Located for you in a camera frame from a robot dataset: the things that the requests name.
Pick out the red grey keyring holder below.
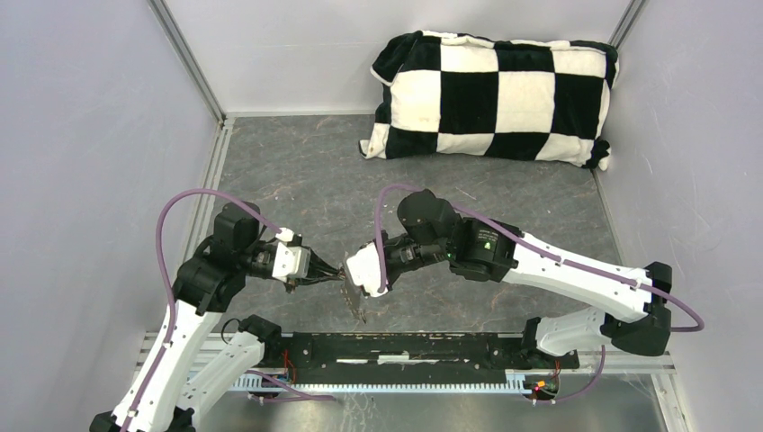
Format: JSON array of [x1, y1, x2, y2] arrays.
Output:
[[341, 266, 367, 324]]

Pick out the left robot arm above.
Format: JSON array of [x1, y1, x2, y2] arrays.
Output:
[[89, 202, 344, 431]]

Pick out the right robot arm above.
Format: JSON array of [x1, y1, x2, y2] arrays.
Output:
[[364, 189, 672, 367]]

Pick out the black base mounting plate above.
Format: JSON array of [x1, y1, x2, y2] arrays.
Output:
[[255, 332, 580, 384]]

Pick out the black white checkered pillow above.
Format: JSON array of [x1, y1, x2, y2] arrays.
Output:
[[358, 31, 619, 170]]

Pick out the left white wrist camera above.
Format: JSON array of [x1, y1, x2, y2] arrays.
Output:
[[271, 228, 311, 283]]

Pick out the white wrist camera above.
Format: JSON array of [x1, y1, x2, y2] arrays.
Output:
[[345, 241, 390, 298], [271, 228, 311, 283]]

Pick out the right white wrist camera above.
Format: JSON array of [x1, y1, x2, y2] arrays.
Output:
[[345, 241, 390, 298]]

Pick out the blue white cable duct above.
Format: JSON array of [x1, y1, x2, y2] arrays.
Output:
[[211, 370, 561, 395]]

